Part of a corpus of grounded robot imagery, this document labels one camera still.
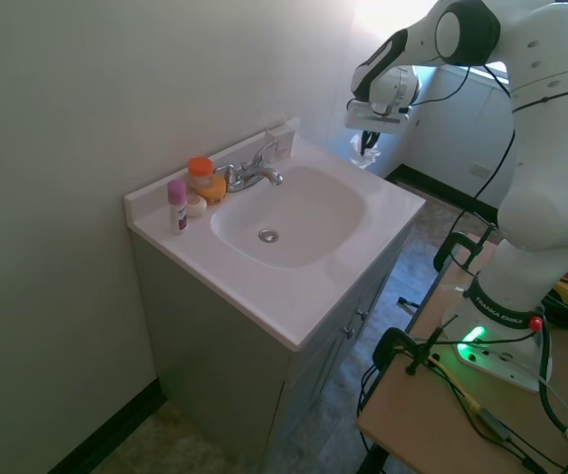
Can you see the chrome sink drain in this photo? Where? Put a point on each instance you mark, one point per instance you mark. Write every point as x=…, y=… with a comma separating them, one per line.
x=268, y=235

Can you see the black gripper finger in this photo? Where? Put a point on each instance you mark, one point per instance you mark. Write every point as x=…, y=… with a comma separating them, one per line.
x=365, y=139
x=375, y=138

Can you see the pink cap deodorant stick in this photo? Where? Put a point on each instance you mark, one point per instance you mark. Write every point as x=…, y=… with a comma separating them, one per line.
x=177, y=207

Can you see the white vanity sink top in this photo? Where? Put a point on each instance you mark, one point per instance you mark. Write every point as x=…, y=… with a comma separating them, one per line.
x=362, y=266

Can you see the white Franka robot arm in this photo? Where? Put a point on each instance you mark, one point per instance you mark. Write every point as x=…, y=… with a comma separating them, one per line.
x=535, y=197

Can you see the white tissue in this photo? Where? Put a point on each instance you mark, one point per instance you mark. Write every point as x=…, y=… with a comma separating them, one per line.
x=362, y=157

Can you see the wooden work table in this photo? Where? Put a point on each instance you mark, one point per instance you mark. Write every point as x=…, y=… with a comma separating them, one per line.
x=422, y=415

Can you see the small round white jar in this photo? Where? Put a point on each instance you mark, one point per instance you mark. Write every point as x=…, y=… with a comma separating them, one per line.
x=197, y=207

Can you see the small orange jar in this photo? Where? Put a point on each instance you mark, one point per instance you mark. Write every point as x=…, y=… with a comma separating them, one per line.
x=214, y=191

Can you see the white cardboard box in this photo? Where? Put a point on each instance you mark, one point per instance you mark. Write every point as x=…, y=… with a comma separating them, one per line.
x=283, y=140

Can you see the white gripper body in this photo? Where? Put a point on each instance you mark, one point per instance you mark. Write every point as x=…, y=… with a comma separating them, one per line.
x=372, y=118

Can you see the black metal C-clamp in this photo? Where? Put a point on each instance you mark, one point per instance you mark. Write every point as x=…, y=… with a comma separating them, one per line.
x=449, y=244
x=387, y=345

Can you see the white wall outlet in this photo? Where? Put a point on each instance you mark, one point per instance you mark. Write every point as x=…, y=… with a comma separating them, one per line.
x=479, y=170

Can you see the clear bottle with orange lid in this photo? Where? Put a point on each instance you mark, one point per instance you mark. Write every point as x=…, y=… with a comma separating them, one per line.
x=200, y=168

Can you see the grey vanity cabinet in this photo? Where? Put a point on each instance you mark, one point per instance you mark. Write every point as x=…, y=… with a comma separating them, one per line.
x=214, y=355

